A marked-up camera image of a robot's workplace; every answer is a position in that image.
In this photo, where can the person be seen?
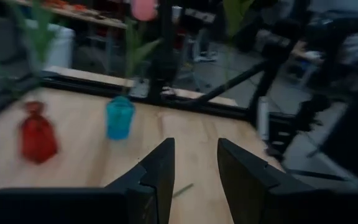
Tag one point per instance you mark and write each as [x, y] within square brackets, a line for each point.
[207, 46]

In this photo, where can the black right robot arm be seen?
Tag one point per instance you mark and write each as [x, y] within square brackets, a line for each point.
[163, 62]

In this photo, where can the red ribbed glass vase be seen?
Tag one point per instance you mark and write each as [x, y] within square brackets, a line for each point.
[37, 140]

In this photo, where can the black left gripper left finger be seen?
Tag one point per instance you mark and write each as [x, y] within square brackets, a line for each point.
[141, 199]

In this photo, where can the long wooden workbench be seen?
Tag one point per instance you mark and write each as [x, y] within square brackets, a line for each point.
[98, 19]

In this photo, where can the white aluminium rail piece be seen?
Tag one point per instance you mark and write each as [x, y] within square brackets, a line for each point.
[263, 118]

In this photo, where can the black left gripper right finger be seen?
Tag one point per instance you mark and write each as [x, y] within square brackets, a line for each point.
[259, 199]

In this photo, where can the black aluminium table frame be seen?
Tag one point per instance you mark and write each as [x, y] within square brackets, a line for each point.
[228, 82]

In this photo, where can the blue glass vase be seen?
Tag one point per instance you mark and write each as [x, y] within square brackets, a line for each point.
[119, 121]

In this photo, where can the orange plastic part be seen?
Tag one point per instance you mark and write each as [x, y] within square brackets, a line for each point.
[79, 7]
[56, 3]

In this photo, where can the white plastic bucket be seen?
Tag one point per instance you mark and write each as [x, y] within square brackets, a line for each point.
[62, 46]

